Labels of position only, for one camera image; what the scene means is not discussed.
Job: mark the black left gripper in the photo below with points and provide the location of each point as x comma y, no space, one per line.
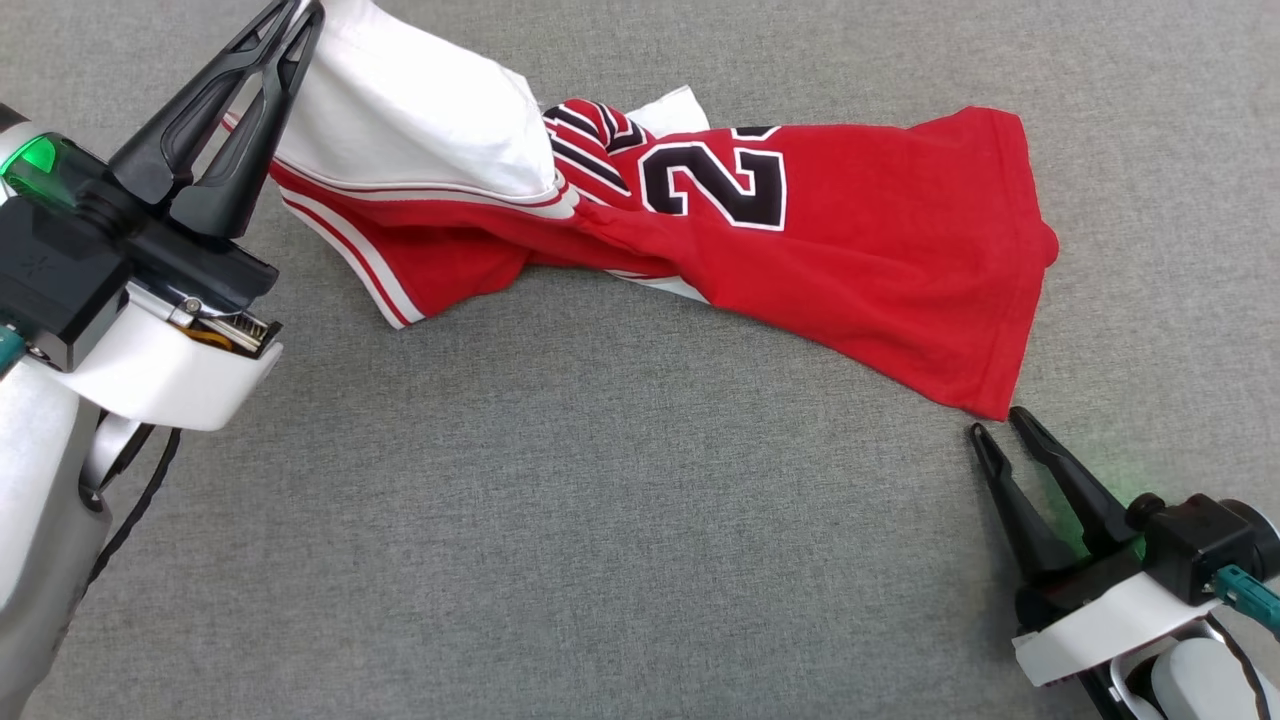
60,280

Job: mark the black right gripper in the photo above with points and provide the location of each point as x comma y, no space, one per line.
1200,545

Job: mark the red white basketball jersey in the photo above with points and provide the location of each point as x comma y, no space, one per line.
880,260

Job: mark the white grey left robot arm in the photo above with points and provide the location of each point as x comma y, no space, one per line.
30,520

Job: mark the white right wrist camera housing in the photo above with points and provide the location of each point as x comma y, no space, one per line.
1110,630

